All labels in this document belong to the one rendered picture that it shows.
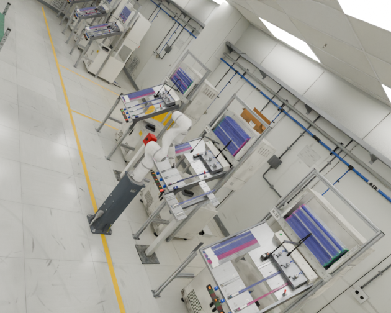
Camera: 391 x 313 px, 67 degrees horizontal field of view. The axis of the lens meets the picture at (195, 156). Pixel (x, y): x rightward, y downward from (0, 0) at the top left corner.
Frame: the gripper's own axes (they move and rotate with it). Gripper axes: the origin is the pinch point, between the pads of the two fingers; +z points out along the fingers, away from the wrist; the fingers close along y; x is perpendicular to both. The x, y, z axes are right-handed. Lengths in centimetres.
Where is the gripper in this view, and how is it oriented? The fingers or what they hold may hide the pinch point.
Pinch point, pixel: (172, 166)
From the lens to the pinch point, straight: 330.5
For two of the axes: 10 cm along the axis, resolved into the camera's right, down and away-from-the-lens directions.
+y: 4.2, 6.2, -6.7
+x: 9.1, -3.0, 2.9
